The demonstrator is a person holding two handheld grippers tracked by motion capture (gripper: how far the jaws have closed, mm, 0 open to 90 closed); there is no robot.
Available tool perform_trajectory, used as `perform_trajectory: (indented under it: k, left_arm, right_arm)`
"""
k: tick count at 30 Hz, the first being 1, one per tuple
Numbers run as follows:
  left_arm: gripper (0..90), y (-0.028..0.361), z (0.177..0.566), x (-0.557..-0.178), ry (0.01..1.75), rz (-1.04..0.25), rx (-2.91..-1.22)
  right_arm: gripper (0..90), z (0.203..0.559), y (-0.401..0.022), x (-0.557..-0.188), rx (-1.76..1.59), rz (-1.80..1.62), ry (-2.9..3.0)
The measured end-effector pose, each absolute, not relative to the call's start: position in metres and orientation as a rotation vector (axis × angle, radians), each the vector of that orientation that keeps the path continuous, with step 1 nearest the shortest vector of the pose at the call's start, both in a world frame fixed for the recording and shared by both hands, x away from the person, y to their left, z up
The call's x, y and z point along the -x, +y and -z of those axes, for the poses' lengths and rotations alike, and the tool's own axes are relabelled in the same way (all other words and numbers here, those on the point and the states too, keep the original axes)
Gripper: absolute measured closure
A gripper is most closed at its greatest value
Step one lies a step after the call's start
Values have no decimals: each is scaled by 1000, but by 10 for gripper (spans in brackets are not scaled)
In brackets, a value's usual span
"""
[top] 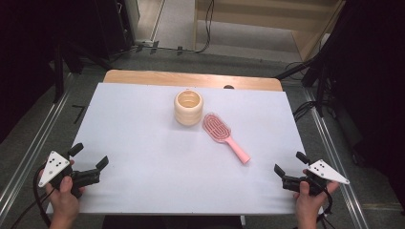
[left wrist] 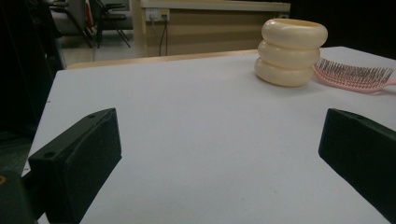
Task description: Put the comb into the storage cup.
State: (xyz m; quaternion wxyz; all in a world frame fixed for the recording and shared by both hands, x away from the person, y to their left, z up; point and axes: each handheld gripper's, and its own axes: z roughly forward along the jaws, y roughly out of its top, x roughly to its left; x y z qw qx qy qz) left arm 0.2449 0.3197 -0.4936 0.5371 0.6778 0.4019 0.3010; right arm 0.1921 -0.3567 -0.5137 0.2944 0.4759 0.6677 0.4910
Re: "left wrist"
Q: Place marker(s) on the beige wooden counter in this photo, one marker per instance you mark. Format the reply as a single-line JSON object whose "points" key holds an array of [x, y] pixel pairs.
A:
{"points": [[211, 31]]}

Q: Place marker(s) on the white wall socket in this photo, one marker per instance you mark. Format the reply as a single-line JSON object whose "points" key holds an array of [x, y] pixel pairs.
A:
{"points": [[157, 14]]}

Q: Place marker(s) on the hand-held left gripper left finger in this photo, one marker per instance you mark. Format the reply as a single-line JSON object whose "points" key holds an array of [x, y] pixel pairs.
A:
{"points": [[77, 161]]}

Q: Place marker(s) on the wooden table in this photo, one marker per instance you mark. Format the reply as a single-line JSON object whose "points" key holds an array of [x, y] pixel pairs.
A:
{"points": [[155, 59]]}

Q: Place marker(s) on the white table cover board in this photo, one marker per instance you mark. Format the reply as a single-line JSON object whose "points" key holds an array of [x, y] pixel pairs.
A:
{"points": [[202, 124]]}

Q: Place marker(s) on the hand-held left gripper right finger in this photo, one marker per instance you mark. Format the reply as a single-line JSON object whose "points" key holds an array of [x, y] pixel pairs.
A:
{"points": [[361, 152]]}

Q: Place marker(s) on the black folding chair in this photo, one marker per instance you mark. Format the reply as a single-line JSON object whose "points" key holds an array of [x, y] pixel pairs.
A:
{"points": [[109, 18]]}

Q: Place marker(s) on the cream ribbed round holder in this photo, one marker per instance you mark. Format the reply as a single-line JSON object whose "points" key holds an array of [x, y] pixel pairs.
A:
{"points": [[289, 53]]}

